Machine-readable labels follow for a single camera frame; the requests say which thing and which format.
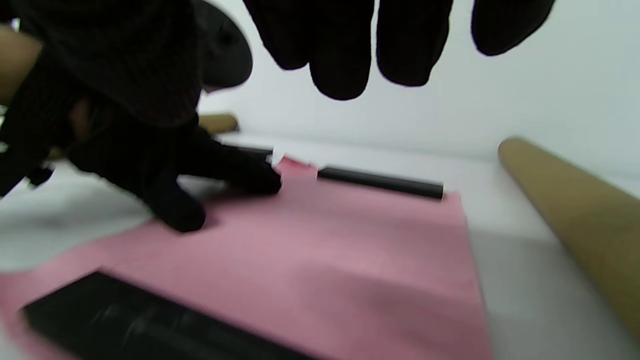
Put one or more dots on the person's right hand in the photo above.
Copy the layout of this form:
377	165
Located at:
125	50

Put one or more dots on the person's left hand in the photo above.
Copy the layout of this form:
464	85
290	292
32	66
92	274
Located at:
150	165

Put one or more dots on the black bar paperweight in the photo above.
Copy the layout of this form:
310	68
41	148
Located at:
125	320
380	181
255	151

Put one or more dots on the pink paper sheet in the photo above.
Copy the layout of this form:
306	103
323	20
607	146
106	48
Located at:
325	260

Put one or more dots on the person's left forearm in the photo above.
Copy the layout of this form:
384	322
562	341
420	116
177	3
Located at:
17	60

